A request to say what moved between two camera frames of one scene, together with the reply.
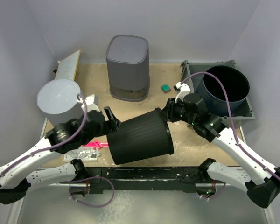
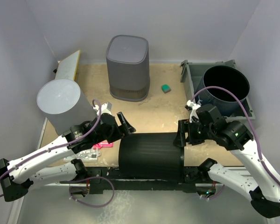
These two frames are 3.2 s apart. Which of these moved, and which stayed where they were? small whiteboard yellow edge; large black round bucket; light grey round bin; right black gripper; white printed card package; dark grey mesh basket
Moved: right black gripper; large black round bucket
Stayed: small whiteboard yellow edge; light grey round bin; dark grey mesh basket; white printed card package
